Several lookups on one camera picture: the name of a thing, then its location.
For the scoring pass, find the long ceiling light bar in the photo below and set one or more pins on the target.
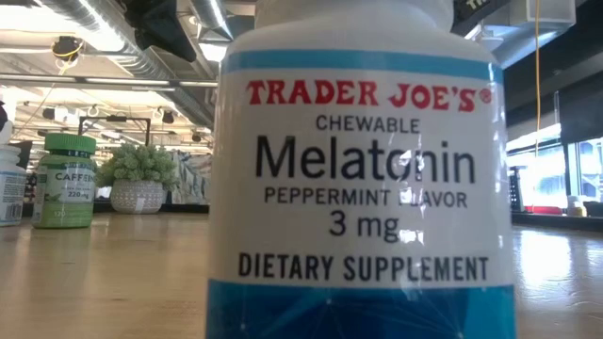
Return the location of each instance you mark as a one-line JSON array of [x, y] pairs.
[[118, 81]]

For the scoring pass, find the white melatonin bottle blue label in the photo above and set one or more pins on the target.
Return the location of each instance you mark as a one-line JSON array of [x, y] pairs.
[[358, 188]]

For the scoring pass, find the silver ventilation duct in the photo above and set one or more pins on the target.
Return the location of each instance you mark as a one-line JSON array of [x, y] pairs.
[[209, 16]]

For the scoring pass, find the yellow background container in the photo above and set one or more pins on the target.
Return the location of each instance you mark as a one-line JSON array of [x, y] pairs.
[[576, 209]]

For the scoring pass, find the black monitor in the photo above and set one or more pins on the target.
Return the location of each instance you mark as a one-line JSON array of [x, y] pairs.
[[26, 155]]

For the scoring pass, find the black plastic crate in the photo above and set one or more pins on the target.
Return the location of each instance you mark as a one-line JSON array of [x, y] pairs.
[[514, 188]]

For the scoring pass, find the green caffeine bottle green cap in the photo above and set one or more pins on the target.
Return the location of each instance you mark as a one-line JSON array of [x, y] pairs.
[[63, 198]]

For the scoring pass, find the red tray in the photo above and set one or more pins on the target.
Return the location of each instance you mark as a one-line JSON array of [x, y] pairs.
[[542, 210]]

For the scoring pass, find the large white bottle striped label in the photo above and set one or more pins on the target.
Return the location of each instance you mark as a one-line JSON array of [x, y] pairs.
[[9, 193]]

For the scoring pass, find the patterned draped cloth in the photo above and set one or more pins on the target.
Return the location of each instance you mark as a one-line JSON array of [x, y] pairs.
[[193, 179]]

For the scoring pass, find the black background metal frame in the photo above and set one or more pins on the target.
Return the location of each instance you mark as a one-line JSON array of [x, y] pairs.
[[113, 118]]

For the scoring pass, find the green potted plant white pot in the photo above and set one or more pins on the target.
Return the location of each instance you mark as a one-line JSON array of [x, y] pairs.
[[136, 188]]

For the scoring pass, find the grey ceiling air unit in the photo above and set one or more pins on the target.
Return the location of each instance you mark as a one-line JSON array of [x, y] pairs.
[[518, 42]]

